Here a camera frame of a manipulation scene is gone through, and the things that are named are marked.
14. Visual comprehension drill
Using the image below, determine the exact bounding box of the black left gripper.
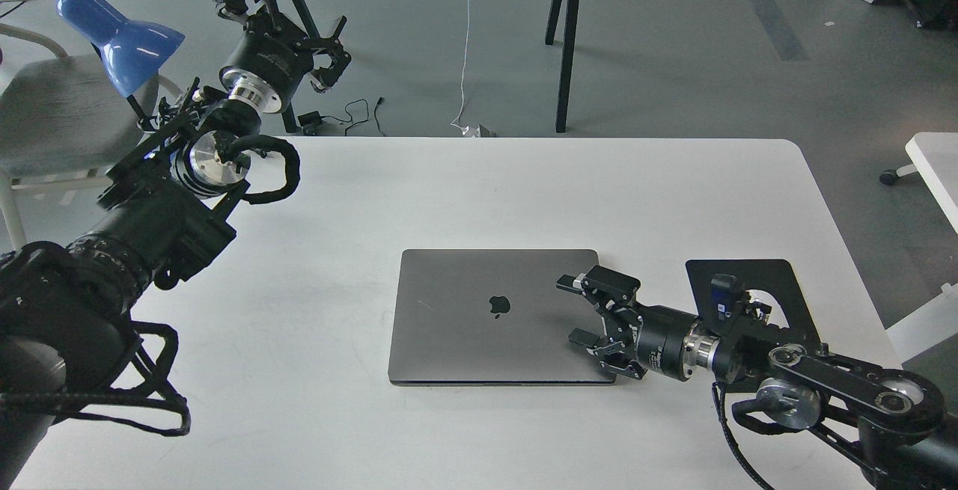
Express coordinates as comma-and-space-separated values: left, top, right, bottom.
216, 0, 352, 114

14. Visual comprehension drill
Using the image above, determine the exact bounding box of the white side table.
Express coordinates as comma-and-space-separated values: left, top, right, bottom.
879, 132, 957, 363

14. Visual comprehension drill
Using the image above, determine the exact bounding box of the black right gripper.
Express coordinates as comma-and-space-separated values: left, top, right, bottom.
555, 266, 721, 382

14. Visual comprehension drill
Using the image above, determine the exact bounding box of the black power adapter with cable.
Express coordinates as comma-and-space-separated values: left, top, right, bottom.
297, 96, 387, 138

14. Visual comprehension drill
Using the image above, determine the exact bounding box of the black mouse pad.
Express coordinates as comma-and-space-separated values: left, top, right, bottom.
685, 259, 821, 351

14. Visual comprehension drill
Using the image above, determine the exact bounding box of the white hanging cable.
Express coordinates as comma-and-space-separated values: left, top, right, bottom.
450, 0, 496, 138

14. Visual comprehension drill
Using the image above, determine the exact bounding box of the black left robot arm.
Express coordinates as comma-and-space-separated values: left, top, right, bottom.
2, 0, 350, 487

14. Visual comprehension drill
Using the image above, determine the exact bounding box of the white computer mouse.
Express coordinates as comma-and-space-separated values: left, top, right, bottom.
747, 290, 777, 323

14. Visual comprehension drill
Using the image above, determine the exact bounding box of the blue desk lamp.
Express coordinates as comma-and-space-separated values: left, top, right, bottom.
55, 0, 185, 132

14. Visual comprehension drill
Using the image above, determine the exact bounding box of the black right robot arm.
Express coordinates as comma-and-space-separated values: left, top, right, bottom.
555, 266, 957, 489

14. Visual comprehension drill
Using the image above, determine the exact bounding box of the grey chair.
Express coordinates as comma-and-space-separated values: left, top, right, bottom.
1, 0, 180, 249

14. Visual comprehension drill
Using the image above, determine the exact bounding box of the grey laptop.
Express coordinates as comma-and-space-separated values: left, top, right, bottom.
388, 249, 614, 387

